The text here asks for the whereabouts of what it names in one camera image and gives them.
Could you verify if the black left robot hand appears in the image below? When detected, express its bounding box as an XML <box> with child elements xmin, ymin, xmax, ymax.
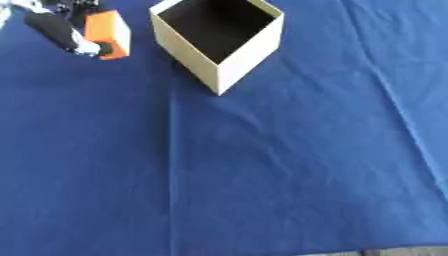
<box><xmin>22</xmin><ymin>0</ymin><xmax>116</xmax><ymax>58</ymax></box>

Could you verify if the orange rectangular block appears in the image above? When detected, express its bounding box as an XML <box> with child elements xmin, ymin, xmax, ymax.
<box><xmin>82</xmin><ymin>9</ymin><xmax>133</xmax><ymax>61</ymax></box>

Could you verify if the tan cardboard box black inside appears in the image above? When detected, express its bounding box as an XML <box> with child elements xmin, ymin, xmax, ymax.
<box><xmin>147</xmin><ymin>0</ymin><xmax>287</xmax><ymax>97</ymax></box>

